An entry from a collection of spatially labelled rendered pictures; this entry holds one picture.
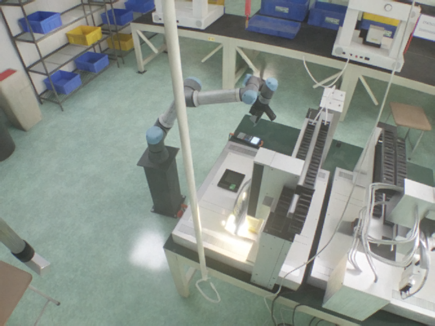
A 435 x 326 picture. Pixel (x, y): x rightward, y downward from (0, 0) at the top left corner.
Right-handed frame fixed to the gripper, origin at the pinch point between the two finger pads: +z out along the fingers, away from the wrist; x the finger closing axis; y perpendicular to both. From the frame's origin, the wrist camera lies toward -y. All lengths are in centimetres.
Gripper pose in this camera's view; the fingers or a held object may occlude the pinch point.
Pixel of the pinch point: (255, 124)
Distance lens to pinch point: 193.0
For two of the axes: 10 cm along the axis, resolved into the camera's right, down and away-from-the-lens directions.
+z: -2.3, 5.7, 7.9
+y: -8.5, -5.1, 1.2
